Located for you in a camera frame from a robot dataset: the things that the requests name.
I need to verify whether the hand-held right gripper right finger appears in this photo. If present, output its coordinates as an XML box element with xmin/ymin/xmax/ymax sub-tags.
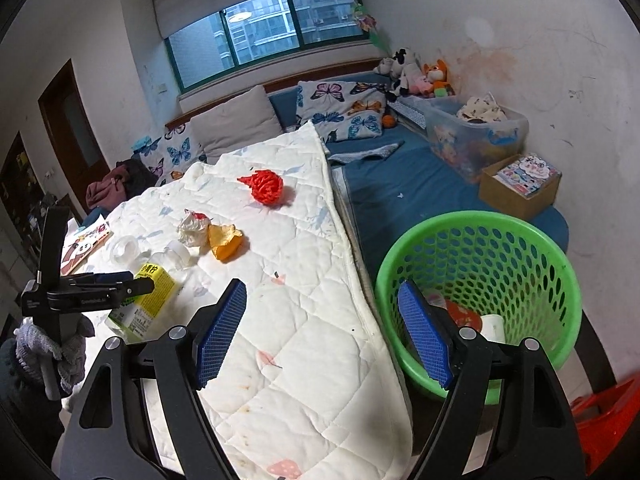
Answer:
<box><xmin>397</xmin><ymin>280</ymin><xmax>587</xmax><ymax>480</ymax></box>

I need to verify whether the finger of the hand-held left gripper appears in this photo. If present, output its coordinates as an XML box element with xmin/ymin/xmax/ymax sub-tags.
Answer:
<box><xmin>47</xmin><ymin>277</ymin><xmax>156</xmax><ymax>312</ymax></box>
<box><xmin>60</xmin><ymin>271</ymin><xmax>136</xmax><ymax>287</ymax></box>

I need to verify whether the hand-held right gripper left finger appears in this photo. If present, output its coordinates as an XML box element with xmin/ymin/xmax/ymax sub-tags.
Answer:
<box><xmin>52</xmin><ymin>278</ymin><xmax>248</xmax><ymax>480</ymax></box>

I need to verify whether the small clear plastic cup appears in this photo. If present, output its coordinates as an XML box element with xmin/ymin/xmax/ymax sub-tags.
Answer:
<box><xmin>150</xmin><ymin>240</ymin><xmax>194</xmax><ymax>272</ymax></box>
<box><xmin>109</xmin><ymin>236</ymin><xmax>140</xmax><ymax>264</ymax></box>

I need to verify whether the yellow-green drink carton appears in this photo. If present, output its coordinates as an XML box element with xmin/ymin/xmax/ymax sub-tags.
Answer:
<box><xmin>106</xmin><ymin>261</ymin><xmax>181</xmax><ymax>338</ymax></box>

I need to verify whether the orange wrapper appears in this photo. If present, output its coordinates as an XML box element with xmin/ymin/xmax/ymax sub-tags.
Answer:
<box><xmin>207</xmin><ymin>223</ymin><xmax>245</xmax><ymax>262</ymax></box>

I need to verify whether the white plastic wrapper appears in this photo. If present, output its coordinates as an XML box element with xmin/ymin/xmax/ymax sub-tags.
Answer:
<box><xmin>177</xmin><ymin>210</ymin><xmax>211</xmax><ymax>249</ymax></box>

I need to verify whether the green plastic basket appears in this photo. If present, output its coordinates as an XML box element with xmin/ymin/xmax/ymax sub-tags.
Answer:
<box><xmin>375</xmin><ymin>210</ymin><xmax>583</xmax><ymax>402</ymax></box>

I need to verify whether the person's left forearm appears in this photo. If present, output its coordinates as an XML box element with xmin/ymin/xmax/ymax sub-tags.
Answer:
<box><xmin>0</xmin><ymin>337</ymin><xmax>66</xmax><ymax>461</ymax></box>

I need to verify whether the person's left hand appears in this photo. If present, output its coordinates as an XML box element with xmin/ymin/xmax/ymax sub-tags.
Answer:
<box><xmin>12</xmin><ymin>316</ymin><xmax>96</xmax><ymax>401</ymax></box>

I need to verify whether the cartoon tissue box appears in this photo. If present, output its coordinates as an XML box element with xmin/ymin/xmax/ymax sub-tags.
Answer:
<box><xmin>61</xmin><ymin>217</ymin><xmax>114</xmax><ymax>276</ymax></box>

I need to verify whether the dark cabinet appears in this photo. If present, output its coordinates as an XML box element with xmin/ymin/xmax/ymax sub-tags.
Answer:
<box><xmin>0</xmin><ymin>132</ymin><xmax>56</xmax><ymax>261</ymax></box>

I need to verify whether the pink garment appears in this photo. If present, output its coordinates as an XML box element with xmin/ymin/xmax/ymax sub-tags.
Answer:
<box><xmin>86</xmin><ymin>167</ymin><xmax>133</xmax><ymax>211</ymax></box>

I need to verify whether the white quilted mat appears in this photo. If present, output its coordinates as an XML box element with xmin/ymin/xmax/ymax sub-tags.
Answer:
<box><xmin>52</xmin><ymin>120</ymin><xmax>416</xmax><ymax>480</ymax></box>

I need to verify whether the black garment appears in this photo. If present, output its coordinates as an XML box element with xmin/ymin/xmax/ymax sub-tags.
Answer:
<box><xmin>116</xmin><ymin>158</ymin><xmax>157</xmax><ymax>191</ymax></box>

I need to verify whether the dark wooden door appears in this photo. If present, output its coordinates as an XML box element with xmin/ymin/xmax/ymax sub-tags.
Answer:
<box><xmin>39</xmin><ymin>59</ymin><xmax>108</xmax><ymax>216</ymax></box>

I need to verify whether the butterfly print pillow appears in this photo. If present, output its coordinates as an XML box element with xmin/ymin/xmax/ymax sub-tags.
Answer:
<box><xmin>132</xmin><ymin>122</ymin><xmax>207</xmax><ymax>187</ymax></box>
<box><xmin>295</xmin><ymin>79</ymin><xmax>401</xmax><ymax>144</ymax></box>

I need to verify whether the blue bed sheet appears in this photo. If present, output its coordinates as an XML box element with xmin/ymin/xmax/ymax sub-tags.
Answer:
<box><xmin>270</xmin><ymin>72</ymin><xmax>571</xmax><ymax>293</ymax></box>

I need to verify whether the cardboard box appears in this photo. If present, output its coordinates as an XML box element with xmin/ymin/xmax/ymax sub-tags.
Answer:
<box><xmin>478</xmin><ymin>152</ymin><xmax>562</xmax><ymax>222</ymax></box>

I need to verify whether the grey sock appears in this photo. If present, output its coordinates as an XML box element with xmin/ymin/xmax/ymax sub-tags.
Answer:
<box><xmin>327</xmin><ymin>142</ymin><xmax>404</xmax><ymax>166</ymax></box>

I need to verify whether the stack of colourful books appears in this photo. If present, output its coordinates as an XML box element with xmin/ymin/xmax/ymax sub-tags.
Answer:
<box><xmin>496</xmin><ymin>153</ymin><xmax>561</xmax><ymax>196</ymax></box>

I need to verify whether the clear plastic storage bin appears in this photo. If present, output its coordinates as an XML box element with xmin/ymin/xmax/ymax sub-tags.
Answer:
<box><xmin>425</xmin><ymin>96</ymin><xmax>530</xmax><ymax>186</ymax></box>

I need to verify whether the grey pillow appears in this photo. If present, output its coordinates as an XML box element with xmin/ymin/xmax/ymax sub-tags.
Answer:
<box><xmin>190</xmin><ymin>85</ymin><xmax>286</xmax><ymax>166</ymax></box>

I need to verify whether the red plastic stool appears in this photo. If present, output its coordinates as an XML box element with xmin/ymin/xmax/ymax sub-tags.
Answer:
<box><xmin>570</xmin><ymin>375</ymin><xmax>640</xmax><ymax>478</ymax></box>

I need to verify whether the dotted grey fabric box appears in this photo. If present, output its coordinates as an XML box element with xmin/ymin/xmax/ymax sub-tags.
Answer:
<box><xmin>387</xmin><ymin>97</ymin><xmax>429</xmax><ymax>133</ymax></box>

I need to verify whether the cream printed cloth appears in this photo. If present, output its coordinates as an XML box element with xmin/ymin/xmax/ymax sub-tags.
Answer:
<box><xmin>456</xmin><ymin>92</ymin><xmax>510</xmax><ymax>124</ymax></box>

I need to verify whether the pink plush toy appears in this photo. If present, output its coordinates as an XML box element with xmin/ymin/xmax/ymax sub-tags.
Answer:
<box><xmin>407</xmin><ymin>72</ymin><xmax>434</xmax><ymax>97</ymax></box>

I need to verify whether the orange fox plush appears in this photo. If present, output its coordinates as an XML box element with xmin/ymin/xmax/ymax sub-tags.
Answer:
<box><xmin>422</xmin><ymin>59</ymin><xmax>454</xmax><ymax>99</ymax></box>

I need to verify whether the black and white cow plush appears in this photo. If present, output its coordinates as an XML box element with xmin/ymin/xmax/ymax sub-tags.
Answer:
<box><xmin>377</xmin><ymin>47</ymin><xmax>423</xmax><ymax>97</ymax></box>

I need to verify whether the window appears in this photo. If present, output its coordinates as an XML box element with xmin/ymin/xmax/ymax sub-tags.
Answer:
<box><xmin>164</xmin><ymin>0</ymin><xmax>368</xmax><ymax>93</ymax></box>

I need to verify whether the green pinwheel decoration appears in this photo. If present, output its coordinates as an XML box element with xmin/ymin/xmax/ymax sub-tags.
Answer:
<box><xmin>350</xmin><ymin>2</ymin><xmax>396</xmax><ymax>57</ymax></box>

